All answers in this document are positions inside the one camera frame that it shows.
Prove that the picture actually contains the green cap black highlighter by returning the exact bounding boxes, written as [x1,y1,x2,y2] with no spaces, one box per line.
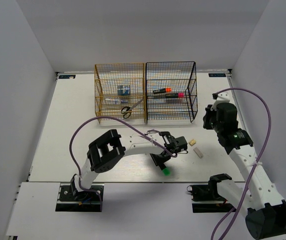
[160,164,170,176]

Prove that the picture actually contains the pink cap black highlighter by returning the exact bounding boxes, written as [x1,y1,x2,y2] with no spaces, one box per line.
[165,92,185,99]

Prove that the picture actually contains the orange cap black highlighter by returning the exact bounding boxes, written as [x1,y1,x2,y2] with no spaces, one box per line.
[153,87,172,95]

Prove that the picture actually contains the black handled scissors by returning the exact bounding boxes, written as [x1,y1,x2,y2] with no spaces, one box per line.
[121,99,143,119]

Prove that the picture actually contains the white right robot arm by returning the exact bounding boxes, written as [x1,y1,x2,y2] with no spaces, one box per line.
[192,102,286,240]

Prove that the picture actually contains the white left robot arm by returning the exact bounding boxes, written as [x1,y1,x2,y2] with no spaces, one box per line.
[71,129,188,200]

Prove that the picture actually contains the tan yellow eraser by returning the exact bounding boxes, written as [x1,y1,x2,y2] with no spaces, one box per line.
[189,139,196,146]

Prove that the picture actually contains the white eraser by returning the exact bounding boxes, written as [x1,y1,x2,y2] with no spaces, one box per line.
[193,147,203,159]

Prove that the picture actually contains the right blue table label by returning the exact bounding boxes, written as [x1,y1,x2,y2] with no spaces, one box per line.
[208,73,226,78]

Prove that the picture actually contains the blue table label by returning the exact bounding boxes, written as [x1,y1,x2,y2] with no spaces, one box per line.
[208,73,226,78]
[58,74,76,79]

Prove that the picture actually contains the blue white small box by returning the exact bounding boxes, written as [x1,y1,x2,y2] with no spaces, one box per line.
[117,85,130,96]

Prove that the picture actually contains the left blue table label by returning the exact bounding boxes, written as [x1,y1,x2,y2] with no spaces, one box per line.
[58,74,76,79]

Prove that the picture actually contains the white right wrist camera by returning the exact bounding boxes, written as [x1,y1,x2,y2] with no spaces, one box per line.
[212,92,230,109]

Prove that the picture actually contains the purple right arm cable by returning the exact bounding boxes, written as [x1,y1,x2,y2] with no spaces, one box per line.
[211,87,272,240]

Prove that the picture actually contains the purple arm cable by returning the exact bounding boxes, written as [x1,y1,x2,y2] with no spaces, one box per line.
[69,116,178,212]
[211,87,272,240]

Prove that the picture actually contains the black wire basket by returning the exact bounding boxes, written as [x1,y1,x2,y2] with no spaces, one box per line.
[145,61,198,122]

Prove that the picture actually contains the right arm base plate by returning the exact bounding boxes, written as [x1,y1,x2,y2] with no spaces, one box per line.
[186,184,235,214]

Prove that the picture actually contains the yellow wire basket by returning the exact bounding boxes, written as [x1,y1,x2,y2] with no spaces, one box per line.
[94,62,146,123]

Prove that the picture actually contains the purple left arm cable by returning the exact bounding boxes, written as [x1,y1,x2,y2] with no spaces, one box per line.
[69,116,178,212]

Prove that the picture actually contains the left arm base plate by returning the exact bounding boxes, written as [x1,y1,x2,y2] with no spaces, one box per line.
[55,184,102,213]

